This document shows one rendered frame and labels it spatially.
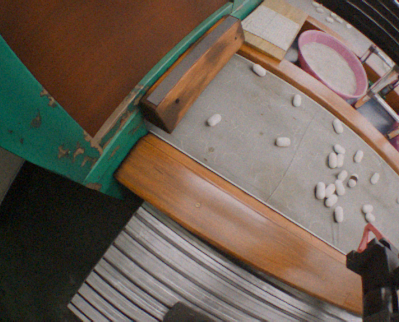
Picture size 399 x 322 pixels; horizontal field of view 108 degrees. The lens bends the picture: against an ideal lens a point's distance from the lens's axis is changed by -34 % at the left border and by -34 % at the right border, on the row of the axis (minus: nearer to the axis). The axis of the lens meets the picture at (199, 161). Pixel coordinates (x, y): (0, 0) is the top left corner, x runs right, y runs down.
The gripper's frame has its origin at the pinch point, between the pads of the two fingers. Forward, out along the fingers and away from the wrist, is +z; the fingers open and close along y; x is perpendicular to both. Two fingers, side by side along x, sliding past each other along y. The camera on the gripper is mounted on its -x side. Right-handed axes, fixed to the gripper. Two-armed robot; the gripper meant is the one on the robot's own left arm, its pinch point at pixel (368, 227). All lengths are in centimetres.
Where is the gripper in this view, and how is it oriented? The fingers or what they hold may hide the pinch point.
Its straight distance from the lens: 43.8
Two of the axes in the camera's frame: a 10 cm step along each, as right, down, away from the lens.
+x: -3.8, 7.2, 5.8
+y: -8.4, -5.3, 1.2
